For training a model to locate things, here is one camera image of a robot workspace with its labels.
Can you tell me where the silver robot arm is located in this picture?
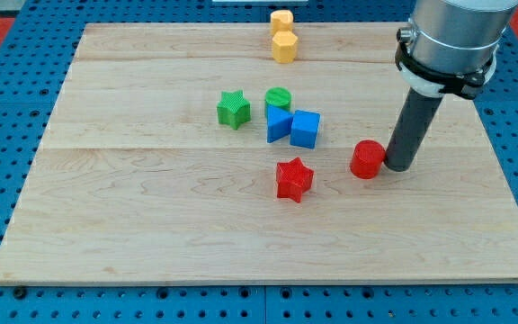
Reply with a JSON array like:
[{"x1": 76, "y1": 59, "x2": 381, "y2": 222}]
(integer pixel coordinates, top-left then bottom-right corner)
[{"x1": 395, "y1": 0, "x2": 518, "y2": 100}]

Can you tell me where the red star block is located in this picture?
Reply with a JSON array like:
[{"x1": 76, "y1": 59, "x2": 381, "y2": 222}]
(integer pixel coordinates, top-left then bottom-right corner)
[{"x1": 275, "y1": 157, "x2": 315, "y2": 203}]

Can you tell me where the green star block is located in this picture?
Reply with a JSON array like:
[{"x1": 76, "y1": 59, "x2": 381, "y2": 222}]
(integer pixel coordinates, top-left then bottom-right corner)
[{"x1": 217, "y1": 90, "x2": 251, "y2": 130}]

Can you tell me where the blue triangle block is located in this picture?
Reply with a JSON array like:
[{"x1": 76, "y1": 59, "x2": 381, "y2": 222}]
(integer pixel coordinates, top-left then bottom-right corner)
[{"x1": 266, "y1": 105, "x2": 293, "y2": 143}]

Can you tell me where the blue cube block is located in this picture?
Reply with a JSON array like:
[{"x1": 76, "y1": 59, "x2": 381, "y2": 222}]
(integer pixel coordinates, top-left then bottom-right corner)
[{"x1": 290, "y1": 110, "x2": 320, "y2": 149}]

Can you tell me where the green cylinder block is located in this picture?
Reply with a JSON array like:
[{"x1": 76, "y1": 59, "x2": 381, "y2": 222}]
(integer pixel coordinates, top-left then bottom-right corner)
[{"x1": 264, "y1": 87, "x2": 292, "y2": 117}]

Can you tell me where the wooden board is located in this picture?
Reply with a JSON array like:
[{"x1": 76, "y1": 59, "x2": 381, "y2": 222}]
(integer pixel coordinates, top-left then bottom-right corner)
[{"x1": 0, "y1": 22, "x2": 518, "y2": 286}]

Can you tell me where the red cylinder block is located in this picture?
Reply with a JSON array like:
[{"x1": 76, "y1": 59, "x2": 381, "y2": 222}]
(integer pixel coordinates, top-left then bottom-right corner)
[{"x1": 350, "y1": 139, "x2": 386, "y2": 179}]

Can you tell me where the yellow hexagon block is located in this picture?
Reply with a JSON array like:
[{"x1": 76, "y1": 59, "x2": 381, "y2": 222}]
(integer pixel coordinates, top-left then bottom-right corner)
[{"x1": 272, "y1": 31, "x2": 299, "y2": 63}]

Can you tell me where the yellow heart block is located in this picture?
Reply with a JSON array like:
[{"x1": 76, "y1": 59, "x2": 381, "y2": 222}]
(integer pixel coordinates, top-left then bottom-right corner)
[{"x1": 270, "y1": 9, "x2": 294, "y2": 36}]

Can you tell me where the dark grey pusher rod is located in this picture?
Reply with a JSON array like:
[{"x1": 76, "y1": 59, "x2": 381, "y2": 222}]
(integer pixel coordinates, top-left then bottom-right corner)
[{"x1": 384, "y1": 88, "x2": 442, "y2": 172}]

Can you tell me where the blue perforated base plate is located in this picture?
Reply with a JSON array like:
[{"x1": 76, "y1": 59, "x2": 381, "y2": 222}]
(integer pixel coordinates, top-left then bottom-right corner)
[{"x1": 0, "y1": 1, "x2": 518, "y2": 323}]

